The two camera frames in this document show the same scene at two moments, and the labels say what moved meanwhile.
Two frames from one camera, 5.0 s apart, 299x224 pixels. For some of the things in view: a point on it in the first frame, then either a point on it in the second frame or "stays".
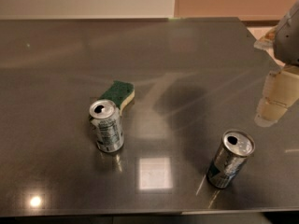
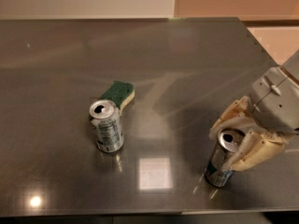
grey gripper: x=288 y=41 → x=277 y=105
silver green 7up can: x=107 y=124 stays
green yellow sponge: x=121 y=92 stays
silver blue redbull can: x=235 y=148 stays
